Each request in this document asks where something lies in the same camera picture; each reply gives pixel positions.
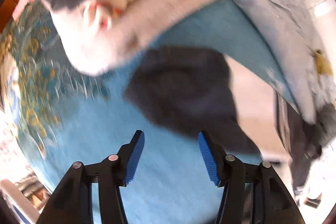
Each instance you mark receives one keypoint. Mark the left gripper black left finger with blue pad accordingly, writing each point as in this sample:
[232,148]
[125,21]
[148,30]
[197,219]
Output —
[72,200]

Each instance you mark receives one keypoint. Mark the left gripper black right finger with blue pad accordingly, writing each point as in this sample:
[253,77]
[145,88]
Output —
[251,193]

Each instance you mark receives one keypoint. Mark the black and cream fleece jacket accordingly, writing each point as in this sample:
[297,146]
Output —
[187,90]

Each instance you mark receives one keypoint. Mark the teal floral bed blanket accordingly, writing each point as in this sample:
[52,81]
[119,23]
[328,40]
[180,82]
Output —
[59,115]

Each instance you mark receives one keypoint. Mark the grey sweatshirt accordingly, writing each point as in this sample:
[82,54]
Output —
[325,126]

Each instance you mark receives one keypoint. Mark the mustard yellow garment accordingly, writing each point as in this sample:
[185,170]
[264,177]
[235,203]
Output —
[322,65]

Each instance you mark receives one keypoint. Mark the pink folded fleece garment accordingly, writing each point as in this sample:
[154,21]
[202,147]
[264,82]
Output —
[100,35]

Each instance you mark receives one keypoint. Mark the orange wooden headboard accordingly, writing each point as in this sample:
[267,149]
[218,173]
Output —
[6,12]

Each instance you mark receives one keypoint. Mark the light blue floral duvet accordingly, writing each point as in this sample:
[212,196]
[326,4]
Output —
[288,29]

